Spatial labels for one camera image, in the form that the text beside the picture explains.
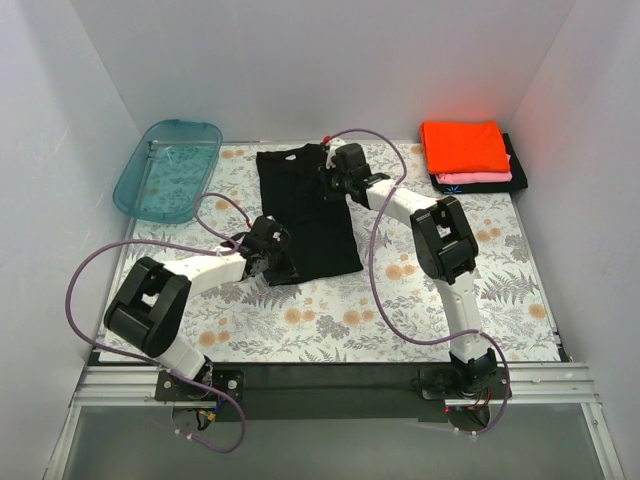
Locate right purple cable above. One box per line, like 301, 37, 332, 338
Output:
321, 128, 512, 437

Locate black folded t-shirt with logo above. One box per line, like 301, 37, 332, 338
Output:
429, 133, 528, 195

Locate teal transparent plastic bin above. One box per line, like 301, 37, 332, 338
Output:
112, 119, 223, 224

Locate orange folded t-shirt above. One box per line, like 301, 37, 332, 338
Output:
420, 121, 510, 175

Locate pink folded t-shirt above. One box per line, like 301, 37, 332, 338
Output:
435, 171, 512, 185

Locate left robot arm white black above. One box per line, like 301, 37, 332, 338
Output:
103, 216, 297, 400

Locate aluminium frame rail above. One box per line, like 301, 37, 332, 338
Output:
72, 362, 597, 406

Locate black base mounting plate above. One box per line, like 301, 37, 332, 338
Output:
154, 360, 514, 424

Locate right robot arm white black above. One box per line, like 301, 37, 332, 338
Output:
319, 138, 497, 398

